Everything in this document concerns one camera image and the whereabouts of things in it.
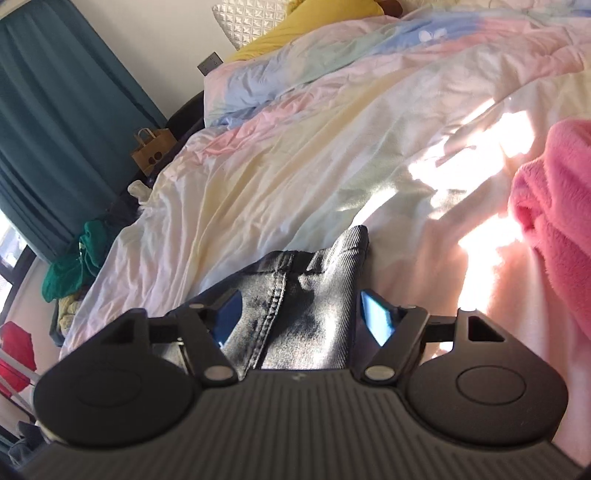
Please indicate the pastel rainbow duvet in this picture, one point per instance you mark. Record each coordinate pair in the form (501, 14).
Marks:
(323, 152)

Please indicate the pink fleece blanket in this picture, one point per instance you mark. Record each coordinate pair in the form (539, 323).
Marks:
(556, 217)

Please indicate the wall power socket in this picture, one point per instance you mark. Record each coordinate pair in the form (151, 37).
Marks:
(210, 63)

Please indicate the red cloth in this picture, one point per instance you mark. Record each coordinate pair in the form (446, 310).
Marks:
(16, 357)

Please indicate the pale yellow knitted cloth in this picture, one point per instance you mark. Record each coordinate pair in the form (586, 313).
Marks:
(69, 311)

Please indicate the white quilted pillow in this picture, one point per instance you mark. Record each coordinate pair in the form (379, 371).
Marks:
(251, 21)

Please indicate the green cloth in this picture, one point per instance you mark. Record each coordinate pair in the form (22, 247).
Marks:
(74, 263)

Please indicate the brown paper bag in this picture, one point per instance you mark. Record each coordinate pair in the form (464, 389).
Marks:
(151, 150)

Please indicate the yellow pillow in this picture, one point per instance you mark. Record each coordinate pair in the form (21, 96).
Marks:
(295, 27)

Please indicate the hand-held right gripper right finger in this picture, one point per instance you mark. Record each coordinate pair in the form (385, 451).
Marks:
(373, 318)

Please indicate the teal curtain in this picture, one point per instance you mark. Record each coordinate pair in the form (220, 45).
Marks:
(60, 115)

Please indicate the dark grey denim pants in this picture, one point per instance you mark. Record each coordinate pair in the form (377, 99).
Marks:
(295, 304)

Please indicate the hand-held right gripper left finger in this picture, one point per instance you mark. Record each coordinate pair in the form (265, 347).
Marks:
(231, 310)

